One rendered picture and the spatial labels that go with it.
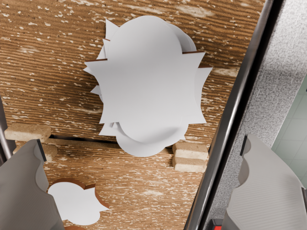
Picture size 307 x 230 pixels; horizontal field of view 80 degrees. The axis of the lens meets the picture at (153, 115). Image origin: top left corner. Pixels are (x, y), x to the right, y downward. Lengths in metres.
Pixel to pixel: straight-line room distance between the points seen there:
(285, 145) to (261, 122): 1.53
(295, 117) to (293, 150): 0.34
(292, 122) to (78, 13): 1.71
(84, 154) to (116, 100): 0.18
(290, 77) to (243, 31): 0.13
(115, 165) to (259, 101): 0.29
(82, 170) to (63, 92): 0.16
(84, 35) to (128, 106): 0.12
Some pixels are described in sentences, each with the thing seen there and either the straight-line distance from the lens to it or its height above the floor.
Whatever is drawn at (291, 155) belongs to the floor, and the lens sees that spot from 2.04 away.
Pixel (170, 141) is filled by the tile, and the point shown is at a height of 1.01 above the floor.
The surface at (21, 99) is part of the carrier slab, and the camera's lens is 0.35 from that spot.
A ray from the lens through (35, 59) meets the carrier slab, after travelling 0.31.
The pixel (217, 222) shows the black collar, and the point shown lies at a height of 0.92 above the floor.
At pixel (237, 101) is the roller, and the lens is 0.35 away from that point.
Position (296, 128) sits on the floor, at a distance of 1.87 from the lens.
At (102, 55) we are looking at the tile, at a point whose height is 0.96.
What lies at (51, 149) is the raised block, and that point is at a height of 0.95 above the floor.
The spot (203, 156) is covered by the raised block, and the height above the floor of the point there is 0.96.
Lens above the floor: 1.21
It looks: 62 degrees down
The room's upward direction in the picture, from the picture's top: 175 degrees clockwise
